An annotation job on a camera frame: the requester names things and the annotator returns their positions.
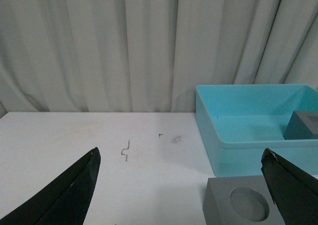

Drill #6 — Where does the gray block round recess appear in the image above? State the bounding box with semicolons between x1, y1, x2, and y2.
202;175;285;225

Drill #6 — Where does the white curtain backdrop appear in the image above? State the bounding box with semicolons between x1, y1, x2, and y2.
0;0;318;115

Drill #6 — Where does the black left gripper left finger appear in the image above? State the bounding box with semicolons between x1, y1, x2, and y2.
0;148;101;225

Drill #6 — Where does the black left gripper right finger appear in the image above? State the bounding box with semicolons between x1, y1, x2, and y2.
261;148;318;225

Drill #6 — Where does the light blue plastic box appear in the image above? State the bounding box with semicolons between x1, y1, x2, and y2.
195;84;318;177

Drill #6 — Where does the gray block square recess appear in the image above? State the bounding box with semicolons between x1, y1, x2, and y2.
283;111;318;140

